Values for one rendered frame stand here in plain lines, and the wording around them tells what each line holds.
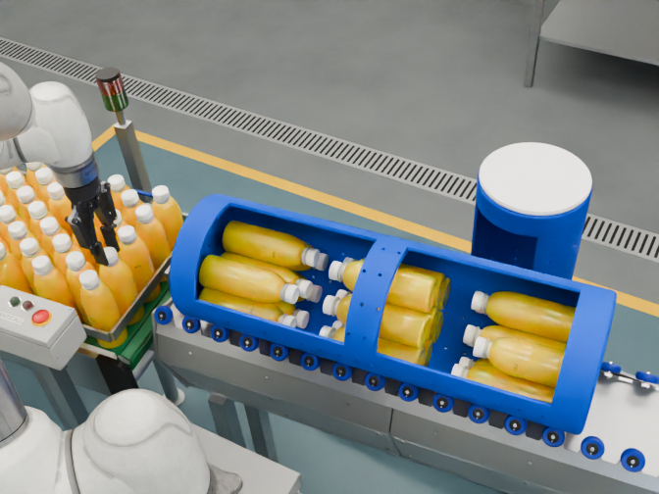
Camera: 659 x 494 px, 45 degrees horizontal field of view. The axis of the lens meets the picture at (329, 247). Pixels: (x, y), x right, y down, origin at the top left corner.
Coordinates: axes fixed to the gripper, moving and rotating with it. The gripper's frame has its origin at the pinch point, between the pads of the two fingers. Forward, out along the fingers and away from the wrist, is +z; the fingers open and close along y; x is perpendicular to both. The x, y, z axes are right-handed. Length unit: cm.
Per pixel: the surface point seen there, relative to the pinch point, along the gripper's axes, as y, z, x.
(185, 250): -0.3, -6.6, -22.7
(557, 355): 3, -1, -99
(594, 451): -2, 17, -110
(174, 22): 264, 113, 166
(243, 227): 13.8, -2.1, -28.3
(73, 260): -4.7, 2.0, 6.0
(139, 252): 6.5, 7.1, -3.2
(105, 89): 41.7, -9.4, 25.4
